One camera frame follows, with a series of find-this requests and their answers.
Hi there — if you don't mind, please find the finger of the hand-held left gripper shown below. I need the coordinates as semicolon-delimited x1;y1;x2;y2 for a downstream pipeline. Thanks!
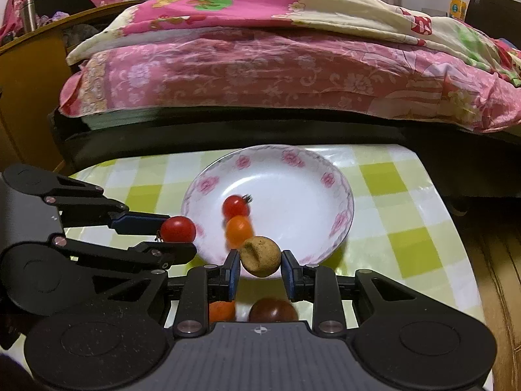
41;174;172;236
49;232;198;283

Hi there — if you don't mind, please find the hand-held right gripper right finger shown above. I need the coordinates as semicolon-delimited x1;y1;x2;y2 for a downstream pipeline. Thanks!
281;250;412;335

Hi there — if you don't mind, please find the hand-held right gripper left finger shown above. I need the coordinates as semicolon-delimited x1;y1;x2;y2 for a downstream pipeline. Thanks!
95;250;242;338

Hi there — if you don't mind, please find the brown round longan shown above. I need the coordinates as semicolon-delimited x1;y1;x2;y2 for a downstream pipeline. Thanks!
239;235;282;280

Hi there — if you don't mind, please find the white floral plate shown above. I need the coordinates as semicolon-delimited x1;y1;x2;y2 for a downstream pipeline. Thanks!
181;144;356;271

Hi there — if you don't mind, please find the orange cherry tomato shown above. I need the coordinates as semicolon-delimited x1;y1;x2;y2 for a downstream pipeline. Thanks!
225;217;255;249
209;300;237;322

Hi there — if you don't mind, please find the dark brown cherry tomato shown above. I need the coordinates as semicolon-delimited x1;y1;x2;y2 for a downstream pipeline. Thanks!
248;298;299;323

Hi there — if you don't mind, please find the red cherry tomato with stem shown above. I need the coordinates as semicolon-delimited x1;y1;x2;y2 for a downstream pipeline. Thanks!
222;195;254;220

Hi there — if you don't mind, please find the green white checked tablecloth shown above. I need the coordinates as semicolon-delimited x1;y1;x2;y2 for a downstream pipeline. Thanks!
67;142;483;326

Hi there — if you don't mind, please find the wooden cabinet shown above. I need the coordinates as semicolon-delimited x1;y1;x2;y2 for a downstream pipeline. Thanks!
0;0;147;180

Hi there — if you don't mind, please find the pink floral blanket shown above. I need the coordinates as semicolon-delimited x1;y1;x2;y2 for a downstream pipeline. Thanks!
59;28;521;133

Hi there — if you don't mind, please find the steel thermos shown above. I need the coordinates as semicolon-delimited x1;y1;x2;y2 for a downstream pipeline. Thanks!
21;2;39;33

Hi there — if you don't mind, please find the cream pink cartoon quilt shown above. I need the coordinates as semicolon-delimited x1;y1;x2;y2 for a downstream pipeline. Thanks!
65;0;521;86

